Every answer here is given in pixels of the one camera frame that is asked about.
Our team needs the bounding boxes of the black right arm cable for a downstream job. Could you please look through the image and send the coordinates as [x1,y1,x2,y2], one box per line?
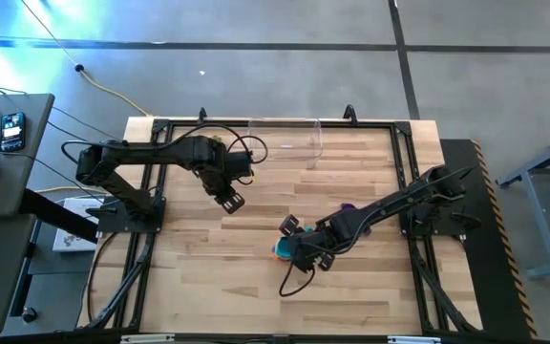
[278,217,376,299]

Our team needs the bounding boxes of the grey metal stand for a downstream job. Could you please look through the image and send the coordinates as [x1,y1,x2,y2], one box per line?
[497,124,550,281]

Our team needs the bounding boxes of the black table frame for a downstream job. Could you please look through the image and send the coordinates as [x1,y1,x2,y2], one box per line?
[83,104,484,335]

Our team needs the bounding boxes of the purple measuring cup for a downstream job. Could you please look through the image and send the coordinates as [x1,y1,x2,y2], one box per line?
[339,202,372,238]

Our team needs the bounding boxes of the grey desk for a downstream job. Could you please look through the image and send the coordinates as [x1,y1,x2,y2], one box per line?
[0,93,56,338]

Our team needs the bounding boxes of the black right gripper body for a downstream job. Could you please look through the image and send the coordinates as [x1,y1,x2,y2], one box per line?
[278,214,337,273]

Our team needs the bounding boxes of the clear plastic basket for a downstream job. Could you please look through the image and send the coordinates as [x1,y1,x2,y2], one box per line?
[247,117,324,170]

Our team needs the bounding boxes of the black desk beam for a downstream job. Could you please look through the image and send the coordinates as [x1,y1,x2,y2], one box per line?
[18,187,100,244]

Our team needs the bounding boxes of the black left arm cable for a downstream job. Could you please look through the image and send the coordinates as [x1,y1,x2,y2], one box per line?
[60,122,269,166]

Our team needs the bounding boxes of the black hazard striped mat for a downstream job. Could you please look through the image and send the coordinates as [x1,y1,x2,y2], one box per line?
[439,138,539,340]

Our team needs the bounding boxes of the black floor cable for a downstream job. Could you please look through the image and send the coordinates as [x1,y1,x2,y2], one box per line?
[48,105,124,143]
[45,120,85,143]

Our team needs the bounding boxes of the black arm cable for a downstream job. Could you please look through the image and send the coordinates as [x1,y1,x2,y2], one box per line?
[278,217,376,299]
[60,122,269,166]

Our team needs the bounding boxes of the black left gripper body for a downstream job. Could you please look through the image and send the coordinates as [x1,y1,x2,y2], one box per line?
[202,151,253,215]

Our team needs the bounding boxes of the yellow floor cable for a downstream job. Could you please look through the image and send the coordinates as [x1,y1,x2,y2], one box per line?
[19,0,155,118]

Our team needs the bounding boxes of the white box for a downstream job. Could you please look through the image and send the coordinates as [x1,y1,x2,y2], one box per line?
[53,197,109,253]

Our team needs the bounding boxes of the black smartphone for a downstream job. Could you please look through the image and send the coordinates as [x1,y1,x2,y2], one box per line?
[0,111,27,153]

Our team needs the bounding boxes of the silver aluminium bar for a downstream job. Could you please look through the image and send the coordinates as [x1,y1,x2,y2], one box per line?
[387,335,442,344]
[120,333,176,344]

